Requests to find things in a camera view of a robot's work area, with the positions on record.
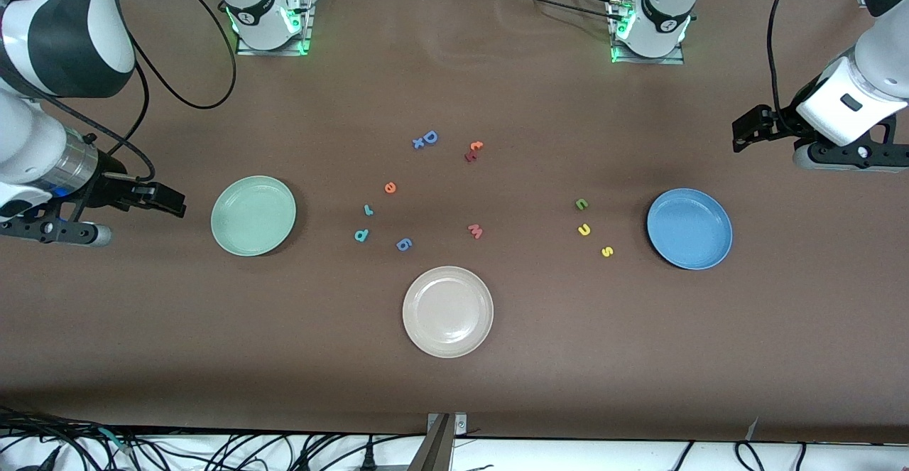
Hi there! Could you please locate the mint green plate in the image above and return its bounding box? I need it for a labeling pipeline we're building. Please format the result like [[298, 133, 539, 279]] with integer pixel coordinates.
[[210, 175, 298, 257]]

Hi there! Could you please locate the blue plate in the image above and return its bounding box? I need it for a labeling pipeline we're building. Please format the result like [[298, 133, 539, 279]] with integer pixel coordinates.
[[646, 188, 733, 271]]

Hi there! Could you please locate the beige plate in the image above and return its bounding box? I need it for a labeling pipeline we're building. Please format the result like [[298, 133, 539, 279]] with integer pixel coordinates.
[[402, 266, 494, 359]]

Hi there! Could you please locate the brown table cover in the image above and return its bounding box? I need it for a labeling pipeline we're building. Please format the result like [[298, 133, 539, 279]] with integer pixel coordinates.
[[0, 0, 909, 445]]

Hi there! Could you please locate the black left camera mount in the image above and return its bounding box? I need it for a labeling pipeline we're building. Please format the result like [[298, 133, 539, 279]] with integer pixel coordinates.
[[810, 112, 909, 170]]

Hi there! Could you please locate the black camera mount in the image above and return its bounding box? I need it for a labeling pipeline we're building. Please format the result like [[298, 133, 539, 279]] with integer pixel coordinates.
[[810, 112, 909, 170], [0, 197, 97, 241]]

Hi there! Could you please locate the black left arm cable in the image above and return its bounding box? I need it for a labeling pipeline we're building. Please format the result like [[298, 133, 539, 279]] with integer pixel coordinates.
[[767, 0, 807, 138]]

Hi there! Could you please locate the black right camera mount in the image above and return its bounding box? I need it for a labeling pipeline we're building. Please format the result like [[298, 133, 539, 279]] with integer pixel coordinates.
[[0, 197, 97, 241]]

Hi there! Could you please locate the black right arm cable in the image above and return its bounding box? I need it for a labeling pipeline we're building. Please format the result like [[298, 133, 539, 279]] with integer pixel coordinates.
[[107, 0, 238, 110]]

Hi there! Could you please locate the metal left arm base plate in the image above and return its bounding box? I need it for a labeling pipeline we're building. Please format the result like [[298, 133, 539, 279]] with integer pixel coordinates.
[[609, 0, 687, 65]]

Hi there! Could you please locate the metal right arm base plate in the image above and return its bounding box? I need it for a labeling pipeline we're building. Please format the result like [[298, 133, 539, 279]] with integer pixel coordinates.
[[236, 0, 314, 57]]

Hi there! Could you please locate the black cable to arm base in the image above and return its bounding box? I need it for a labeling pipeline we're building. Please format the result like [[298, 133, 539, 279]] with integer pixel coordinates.
[[490, 0, 626, 24]]

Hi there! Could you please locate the black cable tangle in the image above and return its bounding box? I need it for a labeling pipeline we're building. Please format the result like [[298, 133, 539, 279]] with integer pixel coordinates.
[[0, 404, 427, 471]]

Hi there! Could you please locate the black looped cable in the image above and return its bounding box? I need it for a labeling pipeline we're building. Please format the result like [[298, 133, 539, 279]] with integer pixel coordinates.
[[734, 440, 766, 471]]

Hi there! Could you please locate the metal table edge bracket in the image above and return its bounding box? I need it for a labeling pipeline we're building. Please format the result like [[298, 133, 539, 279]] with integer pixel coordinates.
[[408, 412, 469, 471]]

